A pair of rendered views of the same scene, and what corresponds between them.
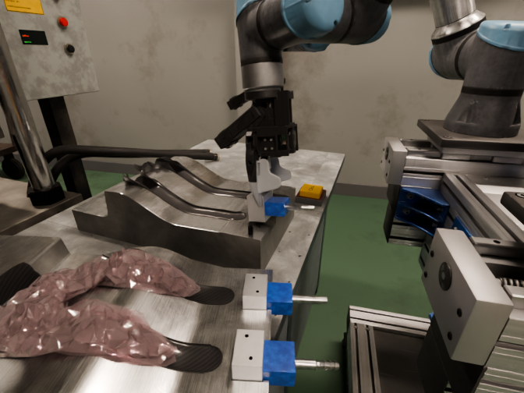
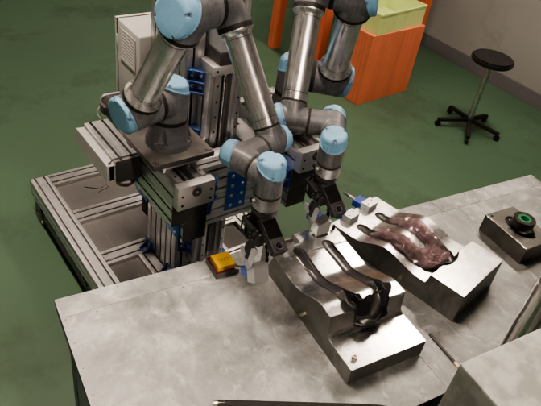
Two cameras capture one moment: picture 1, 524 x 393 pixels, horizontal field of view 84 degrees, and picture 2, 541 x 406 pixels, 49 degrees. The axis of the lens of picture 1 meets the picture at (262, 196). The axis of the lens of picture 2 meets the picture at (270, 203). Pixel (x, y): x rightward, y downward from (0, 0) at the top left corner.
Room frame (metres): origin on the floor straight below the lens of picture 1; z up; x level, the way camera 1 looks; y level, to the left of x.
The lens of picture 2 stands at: (1.86, 0.72, 2.12)
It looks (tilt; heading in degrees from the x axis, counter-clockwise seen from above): 37 degrees down; 215
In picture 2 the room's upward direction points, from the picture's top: 10 degrees clockwise
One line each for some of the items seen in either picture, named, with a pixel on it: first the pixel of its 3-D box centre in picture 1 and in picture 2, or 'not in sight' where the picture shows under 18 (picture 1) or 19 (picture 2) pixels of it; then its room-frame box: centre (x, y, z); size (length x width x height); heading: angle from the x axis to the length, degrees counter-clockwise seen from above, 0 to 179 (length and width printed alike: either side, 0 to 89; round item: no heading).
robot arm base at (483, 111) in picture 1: (485, 108); (168, 128); (0.71, -0.53, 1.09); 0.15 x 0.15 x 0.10
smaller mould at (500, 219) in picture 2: not in sight; (516, 234); (-0.09, 0.46, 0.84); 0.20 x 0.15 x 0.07; 69
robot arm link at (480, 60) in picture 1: (500, 54); (168, 97); (0.72, -0.53, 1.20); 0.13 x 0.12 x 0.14; 1
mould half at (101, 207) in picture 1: (187, 200); (340, 290); (0.67, 0.19, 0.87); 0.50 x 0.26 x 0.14; 69
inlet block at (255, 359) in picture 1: (286, 362); (357, 200); (0.24, -0.03, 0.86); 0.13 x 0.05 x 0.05; 87
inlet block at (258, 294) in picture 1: (285, 298); (339, 212); (0.35, -0.04, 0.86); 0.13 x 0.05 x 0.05; 87
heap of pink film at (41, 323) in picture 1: (97, 296); (414, 238); (0.31, 0.23, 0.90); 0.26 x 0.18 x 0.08; 87
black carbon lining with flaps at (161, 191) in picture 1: (188, 185); (343, 274); (0.65, 0.18, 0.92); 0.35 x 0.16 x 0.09; 69
